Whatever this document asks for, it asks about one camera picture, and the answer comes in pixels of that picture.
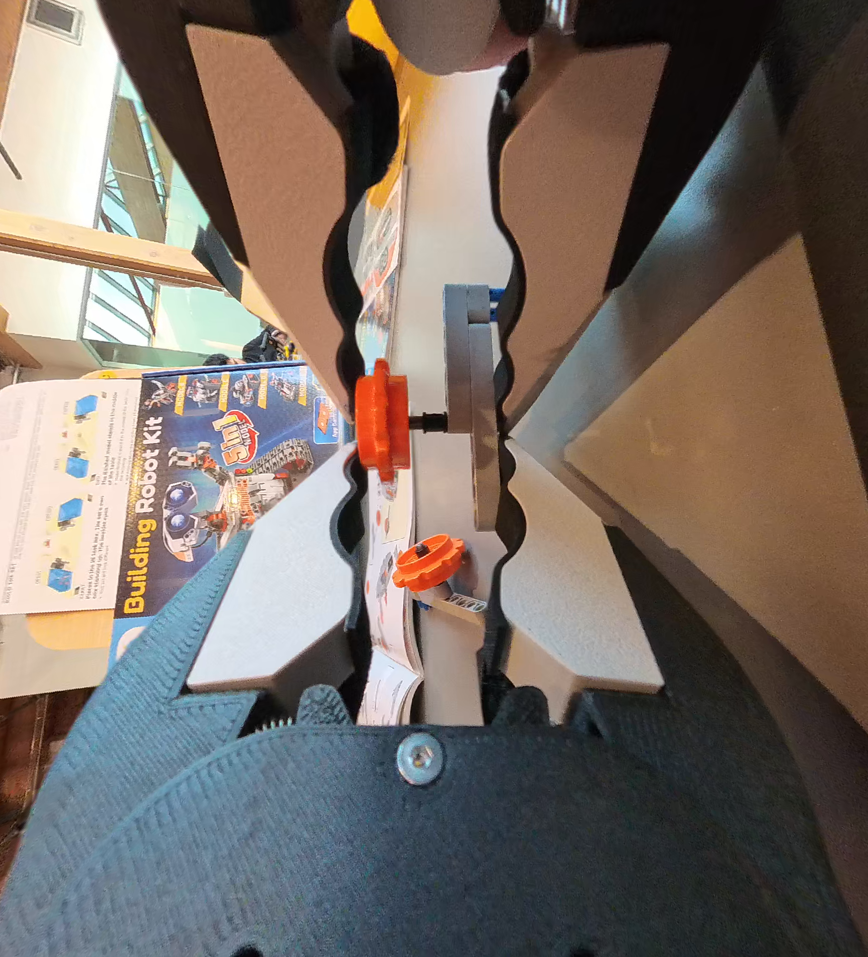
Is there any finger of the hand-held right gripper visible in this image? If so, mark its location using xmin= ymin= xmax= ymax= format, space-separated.
xmin=486 ymin=31 xmax=672 ymax=435
xmin=184 ymin=22 xmax=369 ymax=412

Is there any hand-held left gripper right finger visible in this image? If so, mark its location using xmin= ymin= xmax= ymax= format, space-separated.
xmin=479 ymin=440 xmax=665 ymax=725

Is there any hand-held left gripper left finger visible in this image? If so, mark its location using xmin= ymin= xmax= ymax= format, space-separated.
xmin=186 ymin=446 xmax=374 ymax=701

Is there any grey toy beam assembly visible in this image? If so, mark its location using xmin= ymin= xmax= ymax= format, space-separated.
xmin=443 ymin=283 xmax=510 ymax=533

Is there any orange toy gear wheel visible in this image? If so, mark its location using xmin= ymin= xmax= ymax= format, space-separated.
xmin=353 ymin=359 xmax=413 ymax=483
xmin=391 ymin=533 xmax=468 ymax=592

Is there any grey desk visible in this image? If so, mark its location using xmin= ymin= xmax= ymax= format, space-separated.
xmin=397 ymin=0 xmax=868 ymax=957

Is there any white instruction manual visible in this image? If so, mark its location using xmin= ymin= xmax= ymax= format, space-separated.
xmin=358 ymin=478 xmax=426 ymax=728

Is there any grey toy connector with holes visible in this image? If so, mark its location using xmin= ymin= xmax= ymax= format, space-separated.
xmin=415 ymin=583 xmax=491 ymax=616

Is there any blue toy kit box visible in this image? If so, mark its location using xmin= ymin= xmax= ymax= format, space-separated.
xmin=109 ymin=362 xmax=356 ymax=674

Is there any large glass window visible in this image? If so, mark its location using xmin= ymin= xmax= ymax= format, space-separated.
xmin=83 ymin=63 xmax=278 ymax=352

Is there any pale wooden beam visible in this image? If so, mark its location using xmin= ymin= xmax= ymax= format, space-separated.
xmin=0 ymin=198 xmax=256 ymax=300

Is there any blue booklet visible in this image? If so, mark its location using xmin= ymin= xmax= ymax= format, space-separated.
xmin=354 ymin=288 xmax=399 ymax=367

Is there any yellow plastic storage bin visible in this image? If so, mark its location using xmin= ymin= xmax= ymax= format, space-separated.
xmin=344 ymin=0 xmax=409 ymax=98

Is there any white printed paper sheet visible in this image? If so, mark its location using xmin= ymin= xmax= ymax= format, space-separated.
xmin=0 ymin=377 xmax=144 ymax=618

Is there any wall vent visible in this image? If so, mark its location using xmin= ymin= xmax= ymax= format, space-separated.
xmin=26 ymin=0 xmax=85 ymax=34

